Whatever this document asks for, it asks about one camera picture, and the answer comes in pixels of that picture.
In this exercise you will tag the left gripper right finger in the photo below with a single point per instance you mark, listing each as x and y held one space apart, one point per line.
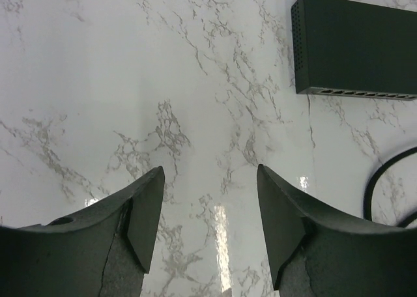
314 249

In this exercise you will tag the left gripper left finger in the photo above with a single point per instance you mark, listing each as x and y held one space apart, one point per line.
104 249

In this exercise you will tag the black ethernet cable long loop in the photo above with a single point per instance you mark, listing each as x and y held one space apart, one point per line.
370 187

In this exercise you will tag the black network switch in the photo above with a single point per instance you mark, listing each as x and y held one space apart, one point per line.
348 48

